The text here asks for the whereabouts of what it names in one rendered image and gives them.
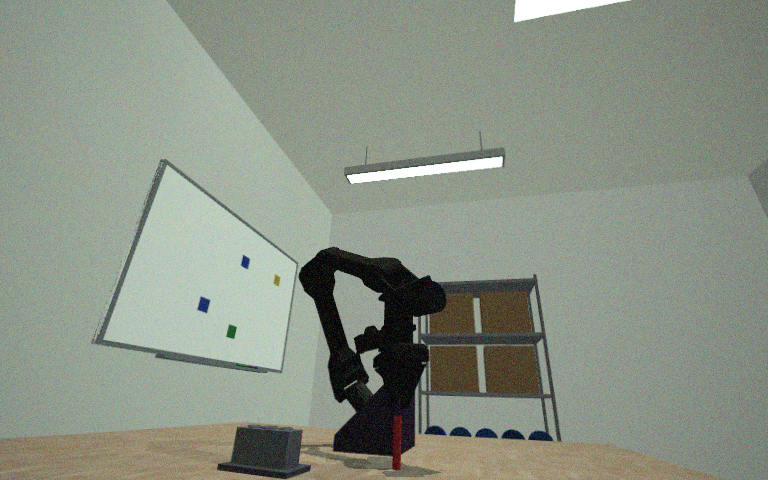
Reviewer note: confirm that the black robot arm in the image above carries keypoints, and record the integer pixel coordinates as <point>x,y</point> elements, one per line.
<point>404,294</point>

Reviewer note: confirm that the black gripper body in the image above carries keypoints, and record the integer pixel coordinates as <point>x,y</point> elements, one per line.
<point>403,349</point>

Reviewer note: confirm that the red peg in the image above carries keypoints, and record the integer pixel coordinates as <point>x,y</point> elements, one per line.
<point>396,465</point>

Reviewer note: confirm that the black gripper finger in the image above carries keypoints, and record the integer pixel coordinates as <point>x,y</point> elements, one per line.
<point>391,385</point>
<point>408,376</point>

